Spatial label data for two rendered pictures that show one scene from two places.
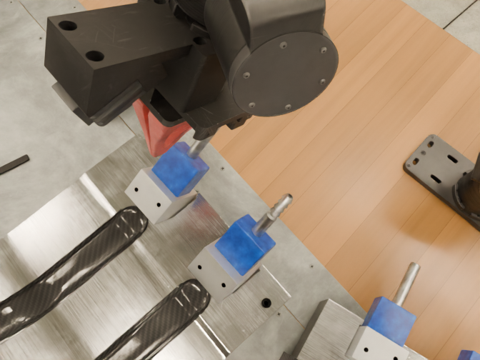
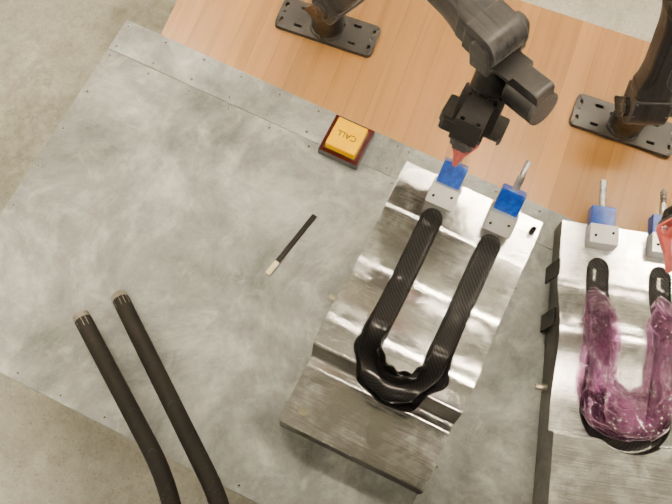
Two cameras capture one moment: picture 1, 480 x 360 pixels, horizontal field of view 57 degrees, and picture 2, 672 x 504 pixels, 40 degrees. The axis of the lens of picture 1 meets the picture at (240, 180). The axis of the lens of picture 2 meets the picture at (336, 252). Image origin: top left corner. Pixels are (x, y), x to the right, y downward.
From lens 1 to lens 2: 1.16 m
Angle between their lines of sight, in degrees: 8
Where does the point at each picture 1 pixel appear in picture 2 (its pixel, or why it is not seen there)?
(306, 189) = (513, 164)
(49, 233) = (385, 245)
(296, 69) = (546, 105)
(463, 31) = not seen: outside the picture
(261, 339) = (529, 267)
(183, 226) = (463, 208)
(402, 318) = (608, 212)
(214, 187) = not seen: hidden behind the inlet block
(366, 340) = (594, 229)
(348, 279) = (566, 210)
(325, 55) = (554, 97)
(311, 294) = (547, 228)
